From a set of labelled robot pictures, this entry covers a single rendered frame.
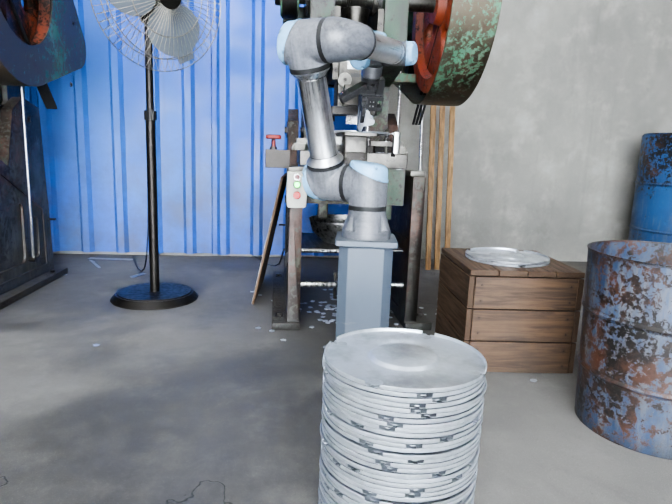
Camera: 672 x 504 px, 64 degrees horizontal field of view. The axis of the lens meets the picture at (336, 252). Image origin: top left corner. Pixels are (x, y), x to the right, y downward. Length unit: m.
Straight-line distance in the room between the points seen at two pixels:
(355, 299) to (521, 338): 0.59
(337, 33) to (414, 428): 1.01
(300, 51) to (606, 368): 1.15
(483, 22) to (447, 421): 1.57
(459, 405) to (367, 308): 0.79
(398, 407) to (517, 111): 3.15
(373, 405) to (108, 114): 3.01
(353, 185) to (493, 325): 0.66
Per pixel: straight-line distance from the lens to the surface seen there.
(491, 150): 3.80
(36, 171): 3.09
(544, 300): 1.90
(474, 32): 2.18
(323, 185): 1.67
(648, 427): 1.59
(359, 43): 1.53
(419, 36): 2.80
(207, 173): 3.53
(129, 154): 3.61
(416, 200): 2.16
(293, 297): 2.16
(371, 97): 2.05
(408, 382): 0.90
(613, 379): 1.57
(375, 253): 1.61
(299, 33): 1.55
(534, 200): 3.95
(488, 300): 1.83
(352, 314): 1.66
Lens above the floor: 0.71
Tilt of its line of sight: 11 degrees down
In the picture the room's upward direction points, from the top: 2 degrees clockwise
